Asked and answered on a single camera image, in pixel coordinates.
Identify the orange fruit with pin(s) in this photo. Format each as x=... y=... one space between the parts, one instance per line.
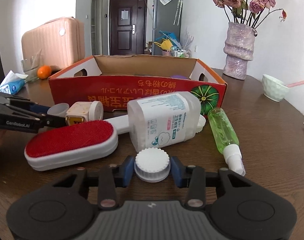
x=44 y=72

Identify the translucent cotton swab bottle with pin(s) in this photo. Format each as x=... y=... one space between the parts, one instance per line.
x=162 y=120

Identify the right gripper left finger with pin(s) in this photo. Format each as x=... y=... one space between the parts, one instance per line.
x=111 y=177

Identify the pink small suitcase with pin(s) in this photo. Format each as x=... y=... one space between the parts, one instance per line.
x=60 y=42

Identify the white ridged lid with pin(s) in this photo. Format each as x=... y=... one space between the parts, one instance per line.
x=152 y=165

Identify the yellow blue folded items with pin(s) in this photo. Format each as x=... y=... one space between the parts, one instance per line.
x=167 y=41

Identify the purple gear lid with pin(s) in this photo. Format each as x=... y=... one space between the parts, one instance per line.
x=180 y=77

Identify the small translucent cup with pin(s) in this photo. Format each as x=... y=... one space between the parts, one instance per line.
x=59 y=110

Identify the pale green bowl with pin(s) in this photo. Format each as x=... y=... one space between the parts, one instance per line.
x=273 y=88

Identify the clear drinking glass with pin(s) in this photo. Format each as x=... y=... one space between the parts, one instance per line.
x=31 y=66

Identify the green spray bottle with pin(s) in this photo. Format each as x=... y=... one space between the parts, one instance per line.
x=226 y=140

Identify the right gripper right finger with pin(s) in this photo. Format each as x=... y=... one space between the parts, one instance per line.
x=191 y=177

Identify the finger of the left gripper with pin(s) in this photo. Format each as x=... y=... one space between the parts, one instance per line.
x=40 y=109
x=52 y=121

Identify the red white lint brush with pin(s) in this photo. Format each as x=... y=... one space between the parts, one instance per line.
x=75 y=144

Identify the wire storage rack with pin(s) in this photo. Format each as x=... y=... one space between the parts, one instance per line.
x=177 y=52

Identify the pink spoon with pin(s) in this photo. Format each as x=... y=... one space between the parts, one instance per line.
x=295 y=84

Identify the dark entrance door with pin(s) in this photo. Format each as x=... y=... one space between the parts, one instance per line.
x=127 y=26

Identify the grey refrigerator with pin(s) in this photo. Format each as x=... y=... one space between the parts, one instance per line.
x=166 y=21

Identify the cream cube toy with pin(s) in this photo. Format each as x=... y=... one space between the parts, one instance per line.
x=84 y=111

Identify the red cardboard box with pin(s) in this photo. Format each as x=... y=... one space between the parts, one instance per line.
x=116 y=80

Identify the blue tissue pack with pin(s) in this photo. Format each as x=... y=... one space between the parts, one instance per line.
x=13 y=83

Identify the purple ceramic vase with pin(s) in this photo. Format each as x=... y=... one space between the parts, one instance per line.
x=239 y=49

